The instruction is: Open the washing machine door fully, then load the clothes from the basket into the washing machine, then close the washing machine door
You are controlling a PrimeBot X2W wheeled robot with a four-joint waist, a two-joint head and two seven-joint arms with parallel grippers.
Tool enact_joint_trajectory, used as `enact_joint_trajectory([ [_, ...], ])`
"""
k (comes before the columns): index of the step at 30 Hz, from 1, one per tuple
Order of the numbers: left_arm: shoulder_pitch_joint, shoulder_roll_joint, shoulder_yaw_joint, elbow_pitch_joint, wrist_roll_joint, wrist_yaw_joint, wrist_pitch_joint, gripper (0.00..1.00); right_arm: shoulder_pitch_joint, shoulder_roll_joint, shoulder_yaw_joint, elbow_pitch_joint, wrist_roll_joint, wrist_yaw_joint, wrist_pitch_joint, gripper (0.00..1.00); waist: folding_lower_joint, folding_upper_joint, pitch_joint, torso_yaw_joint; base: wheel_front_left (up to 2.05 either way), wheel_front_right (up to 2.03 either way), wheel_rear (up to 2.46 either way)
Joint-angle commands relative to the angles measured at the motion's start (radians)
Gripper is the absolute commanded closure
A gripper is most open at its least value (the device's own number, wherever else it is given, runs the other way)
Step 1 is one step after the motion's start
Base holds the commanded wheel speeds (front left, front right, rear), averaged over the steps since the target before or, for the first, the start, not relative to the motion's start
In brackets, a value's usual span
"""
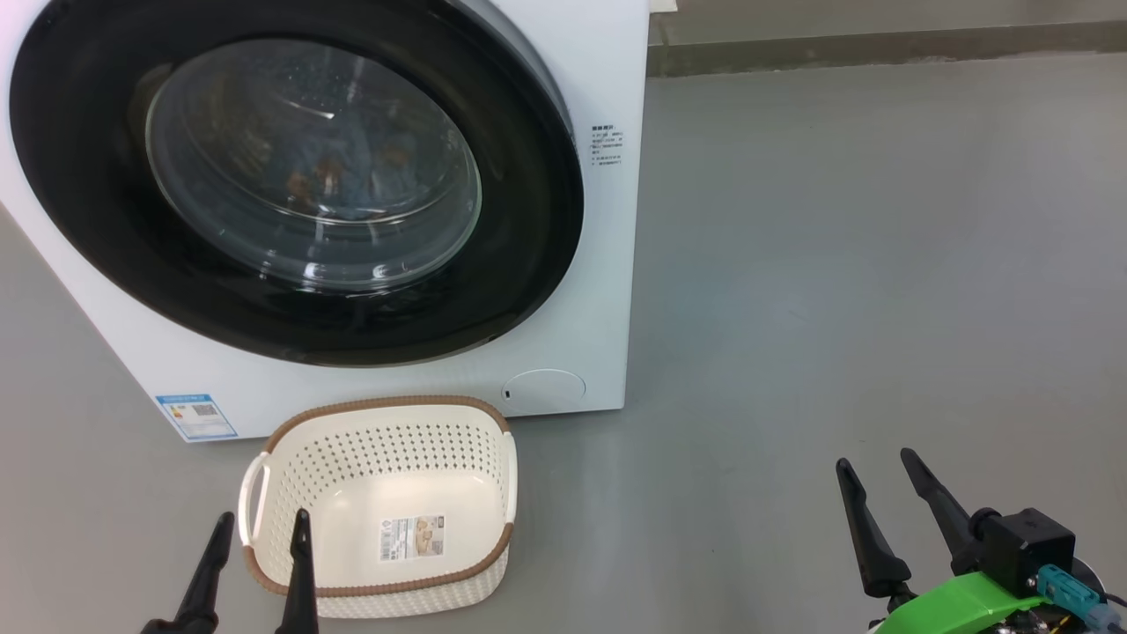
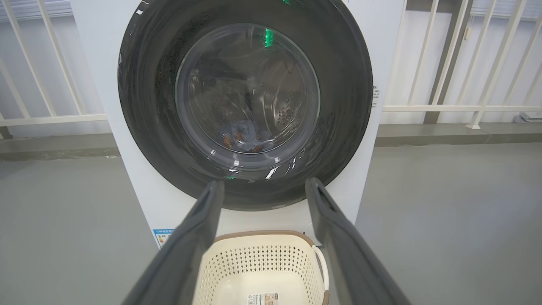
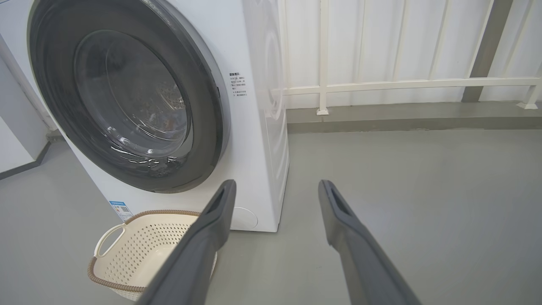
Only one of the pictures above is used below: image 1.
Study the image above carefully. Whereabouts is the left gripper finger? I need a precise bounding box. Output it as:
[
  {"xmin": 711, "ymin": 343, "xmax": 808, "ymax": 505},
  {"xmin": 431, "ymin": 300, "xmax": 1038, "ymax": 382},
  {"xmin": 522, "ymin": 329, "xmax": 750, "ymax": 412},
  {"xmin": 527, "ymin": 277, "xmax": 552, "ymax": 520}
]
[
  {"xmin": 141, "ymin": 512, "xmax": 237, "ymax": 634},
  {"xmin": 275, "ymin": 507, "xmax": 320, "ymax": 634}
]

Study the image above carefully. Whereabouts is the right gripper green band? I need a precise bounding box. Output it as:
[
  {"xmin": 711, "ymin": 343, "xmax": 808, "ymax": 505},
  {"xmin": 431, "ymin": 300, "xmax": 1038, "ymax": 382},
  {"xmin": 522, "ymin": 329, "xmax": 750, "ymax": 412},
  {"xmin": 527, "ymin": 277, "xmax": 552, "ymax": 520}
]
[{"xmin": 834, "ymin": 447, "xmax": 1072, "ymax": 634}]

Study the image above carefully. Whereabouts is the black round glass washer door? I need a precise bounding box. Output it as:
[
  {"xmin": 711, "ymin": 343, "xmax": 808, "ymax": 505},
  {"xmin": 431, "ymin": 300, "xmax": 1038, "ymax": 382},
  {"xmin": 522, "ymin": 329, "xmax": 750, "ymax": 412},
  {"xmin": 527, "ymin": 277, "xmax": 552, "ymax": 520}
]
[{"xmin": 9, "ymin": 0, "xmax": 586, "ymax": 369}]

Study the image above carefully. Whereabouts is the printed basket label sticker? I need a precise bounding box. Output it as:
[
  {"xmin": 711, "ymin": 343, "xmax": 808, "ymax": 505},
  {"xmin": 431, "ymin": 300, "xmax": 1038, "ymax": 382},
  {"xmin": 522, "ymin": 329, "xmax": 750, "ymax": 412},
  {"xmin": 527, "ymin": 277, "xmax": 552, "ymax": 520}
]
[{"xmin": 379, "ymin": 514, "xmax": 446, "ymax": 563}]

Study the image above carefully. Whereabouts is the cream perforated laundry basket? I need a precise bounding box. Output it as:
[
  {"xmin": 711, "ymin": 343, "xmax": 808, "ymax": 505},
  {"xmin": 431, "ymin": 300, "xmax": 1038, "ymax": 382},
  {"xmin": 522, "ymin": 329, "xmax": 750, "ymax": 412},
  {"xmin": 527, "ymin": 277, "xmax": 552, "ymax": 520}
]
[{"xmin": 238, "ymin": 395, "xmax": 519, "ymax": 620}]

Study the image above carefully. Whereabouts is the white front-load washing machine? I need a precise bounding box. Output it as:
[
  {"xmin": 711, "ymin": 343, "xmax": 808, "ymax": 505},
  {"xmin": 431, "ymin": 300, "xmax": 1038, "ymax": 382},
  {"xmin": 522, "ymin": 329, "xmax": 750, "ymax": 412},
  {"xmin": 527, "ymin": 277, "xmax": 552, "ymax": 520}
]
[{"xmin": 0, "ymin": 0, "xmax": 652, "ymax": 444}]

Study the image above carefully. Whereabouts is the blue energy label sticker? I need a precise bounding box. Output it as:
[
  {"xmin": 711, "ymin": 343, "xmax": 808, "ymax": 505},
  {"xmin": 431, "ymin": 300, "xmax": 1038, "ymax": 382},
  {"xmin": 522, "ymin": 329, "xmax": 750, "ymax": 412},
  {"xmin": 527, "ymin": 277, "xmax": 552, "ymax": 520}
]
[{"xmin": 155, "ymin": 393, "xmax": 239, "ymax": 442}]

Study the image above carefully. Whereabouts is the round white filter cover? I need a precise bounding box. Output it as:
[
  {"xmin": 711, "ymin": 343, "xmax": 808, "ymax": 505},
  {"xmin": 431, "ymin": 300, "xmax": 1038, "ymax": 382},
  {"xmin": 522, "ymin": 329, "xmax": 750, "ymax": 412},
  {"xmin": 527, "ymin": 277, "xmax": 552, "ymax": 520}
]
[{"xmin": 501, "ymin": 369, "xmax": 587, "ymax": 411}]

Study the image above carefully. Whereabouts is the teal right camera connector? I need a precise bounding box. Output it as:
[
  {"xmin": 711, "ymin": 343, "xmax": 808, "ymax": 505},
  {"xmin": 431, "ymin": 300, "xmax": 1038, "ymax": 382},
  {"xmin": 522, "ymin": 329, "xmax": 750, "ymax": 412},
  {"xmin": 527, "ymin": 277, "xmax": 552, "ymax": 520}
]
[{"xmin": 1035, "ymin": 564, "xmax": 1113, "ymax": 633}]

